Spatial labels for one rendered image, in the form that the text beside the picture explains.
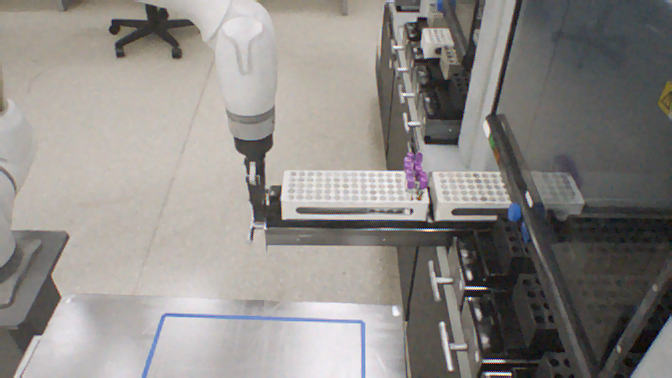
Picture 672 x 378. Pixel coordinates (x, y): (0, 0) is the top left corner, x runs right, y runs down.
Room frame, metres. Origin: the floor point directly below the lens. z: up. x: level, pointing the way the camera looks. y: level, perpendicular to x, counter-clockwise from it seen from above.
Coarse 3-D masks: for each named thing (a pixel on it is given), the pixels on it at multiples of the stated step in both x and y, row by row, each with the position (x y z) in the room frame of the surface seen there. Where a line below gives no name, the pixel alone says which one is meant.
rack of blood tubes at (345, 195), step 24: (288, 192) 0.86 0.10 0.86; (312, 192) 0.86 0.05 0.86; (336, 192) 0.87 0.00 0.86; (360, 192) 0.86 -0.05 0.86; (384, 192) 0.87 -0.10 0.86; (288, 216) 0.83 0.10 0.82; (312, 216) 0.83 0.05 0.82; (336, 216) 0.83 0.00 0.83; (360, 216) 0.83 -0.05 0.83; (384, 216) 0.83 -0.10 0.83; (408, 216) 0.83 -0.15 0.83
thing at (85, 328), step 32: (64, 320) 0.57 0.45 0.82; (96, 320) 0.57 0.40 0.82; (128, 320) 0.57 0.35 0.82; (160, 320) 0.57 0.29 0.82; (192, 320) 0.57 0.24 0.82; (224, 320) 0.57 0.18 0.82; (256, 320) 0.57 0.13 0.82; (288, 320) 0.57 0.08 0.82; (320, 320) 0.58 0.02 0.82; (352, 320) 0.58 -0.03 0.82; (384, 320) 0.58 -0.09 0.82; (32, 352) 0.53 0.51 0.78; (64, 352) 0.50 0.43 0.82; (96, 352) 0.50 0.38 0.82; (128, 352) 0.51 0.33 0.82; (160, 352) 0.51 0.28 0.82; (192, 352) 0.51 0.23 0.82; (224, 352) 0.51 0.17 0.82; (256, 352) 0.51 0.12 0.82; (288, 352) 0.51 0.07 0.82; (320, 352) 0.51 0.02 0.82; (352, 352) 0.51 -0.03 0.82; (384, 352) 0.52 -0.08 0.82
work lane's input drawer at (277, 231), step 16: (272, 192) 0.91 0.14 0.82; (272, 208) 0.86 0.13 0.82; (256, 224) 0.87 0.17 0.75; (272, 224) 0.82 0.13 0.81; (288, 224) 0.82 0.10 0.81; (304, 224) 0.82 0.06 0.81; (320, 224) 0.82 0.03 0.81; (336, 224) 0.82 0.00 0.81; (352, 224) 0.82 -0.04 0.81; (368, 224) 0.82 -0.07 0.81; (384, 224) 0.82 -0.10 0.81; (400, 224) 0.82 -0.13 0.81; (416, 224) 0.82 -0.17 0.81; (432, 224) 0.82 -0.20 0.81; (448, 224) 0.83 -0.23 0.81; (464, 224) 0.83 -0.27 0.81; (480, 224) 0.83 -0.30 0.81; (272, 240) 0.81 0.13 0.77; (288, 240) 0.81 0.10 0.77; (304, 240) 0.81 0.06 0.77; (320, 240) 0.81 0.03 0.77; (336, 240) 0.81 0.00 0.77; (352, 240) 0.81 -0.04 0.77; (368, 240) 0.81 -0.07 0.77; (384, 240) 0.81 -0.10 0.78; (400, 240) 0.81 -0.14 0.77; (416, 240) 0.81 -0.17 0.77; (432, 240) 0.81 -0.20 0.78; (448, 240) 0.81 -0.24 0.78
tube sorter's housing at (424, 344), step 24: (504, 24) 1.04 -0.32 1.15; (480, 120) 1.06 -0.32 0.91; (480, 144) 1.02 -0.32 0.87; (480, 168) 0.99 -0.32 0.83; (432, 312) 0.82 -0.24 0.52; (456, 312) 0.67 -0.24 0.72; (408, 336) 1.02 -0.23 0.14; (432, 336) 0.78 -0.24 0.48; (456, 336) 0.64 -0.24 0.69; (432, 360) 0.75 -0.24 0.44; (456, 360) 0.61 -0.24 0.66; (648, 360) 0.33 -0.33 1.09
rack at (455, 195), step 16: (432, 176) 0.92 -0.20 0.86; (448, 176) 0.93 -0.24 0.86; (464, 176) 0.92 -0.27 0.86; (480, 176) 0.92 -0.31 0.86; (496, 176) 0.92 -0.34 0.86; (432, 192) 0.90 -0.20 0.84; (448, 192) 0.87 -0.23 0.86; (464, 192) 0.87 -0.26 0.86; (480, 192) 0.87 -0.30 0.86; (496, 192) 0.87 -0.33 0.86; (432, 208) 0.87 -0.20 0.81; (448, 208) 0.83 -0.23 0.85; (464, 208) 0.88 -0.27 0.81; (480, 208) 0.88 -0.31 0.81; (496, 208) 0.88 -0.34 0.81
